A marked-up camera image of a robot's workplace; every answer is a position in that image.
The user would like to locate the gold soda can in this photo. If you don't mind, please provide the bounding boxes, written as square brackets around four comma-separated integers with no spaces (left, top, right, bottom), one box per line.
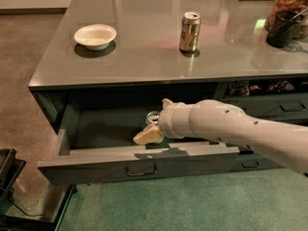
[179,12,201,52]

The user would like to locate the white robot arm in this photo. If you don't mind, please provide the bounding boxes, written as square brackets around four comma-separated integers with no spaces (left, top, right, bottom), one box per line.
[134,98,308,176]

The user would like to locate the black cup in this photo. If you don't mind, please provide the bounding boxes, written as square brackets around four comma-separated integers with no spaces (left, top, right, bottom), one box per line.
[267,11,304,48]

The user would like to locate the open grey top drawer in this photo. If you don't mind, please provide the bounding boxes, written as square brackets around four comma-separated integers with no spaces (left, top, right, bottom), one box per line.
[38,101,239,185]

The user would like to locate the glass jar of snacks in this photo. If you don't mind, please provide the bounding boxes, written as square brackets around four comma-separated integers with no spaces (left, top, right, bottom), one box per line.
[265,0,308,39]

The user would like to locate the grey counter cabinet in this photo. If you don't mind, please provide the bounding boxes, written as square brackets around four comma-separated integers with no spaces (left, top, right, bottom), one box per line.
[28,0,308,187]

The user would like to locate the white bowl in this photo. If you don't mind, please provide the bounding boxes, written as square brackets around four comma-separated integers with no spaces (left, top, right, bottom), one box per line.
[74,24,116,51]

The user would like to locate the right upper grey drawer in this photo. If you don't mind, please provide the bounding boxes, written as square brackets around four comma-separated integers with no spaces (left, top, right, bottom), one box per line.
[222,93,308,123]

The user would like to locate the snack bags in shelf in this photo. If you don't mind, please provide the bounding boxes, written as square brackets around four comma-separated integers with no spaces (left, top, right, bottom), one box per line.
[226,78,308,96]

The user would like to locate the black cable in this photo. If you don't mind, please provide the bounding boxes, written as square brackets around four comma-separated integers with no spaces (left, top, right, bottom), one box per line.
[0,186,46,218]

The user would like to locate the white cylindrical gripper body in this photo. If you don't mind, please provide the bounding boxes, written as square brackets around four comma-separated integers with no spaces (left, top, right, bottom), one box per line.
[158,103,193,139]

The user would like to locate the black stand base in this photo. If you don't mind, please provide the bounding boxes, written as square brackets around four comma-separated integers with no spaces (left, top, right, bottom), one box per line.
[0,148,76,231]

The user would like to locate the right lower grey drawer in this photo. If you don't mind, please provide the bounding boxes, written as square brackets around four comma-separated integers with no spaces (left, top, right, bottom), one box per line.
[230,153,282,172]

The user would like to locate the metal drawer handle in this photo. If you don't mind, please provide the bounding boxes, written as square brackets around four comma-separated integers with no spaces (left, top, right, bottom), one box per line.
[125,166,157,177]

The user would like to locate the green white 7up can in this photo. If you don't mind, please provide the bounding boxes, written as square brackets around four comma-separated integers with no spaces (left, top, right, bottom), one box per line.
[145,111,164,143]

